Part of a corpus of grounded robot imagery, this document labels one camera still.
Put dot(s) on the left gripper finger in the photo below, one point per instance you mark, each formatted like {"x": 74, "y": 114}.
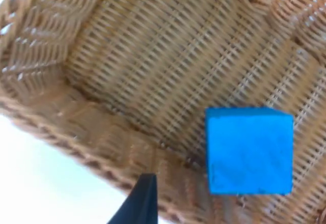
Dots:
{"x": 142, "y": 203}

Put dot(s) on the blue cube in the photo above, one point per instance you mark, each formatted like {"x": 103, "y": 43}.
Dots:
{"x": 249, "y": 152}

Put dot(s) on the brown wicker basket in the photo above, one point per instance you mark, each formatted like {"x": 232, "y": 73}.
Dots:
{"x": 158, "y": 56}

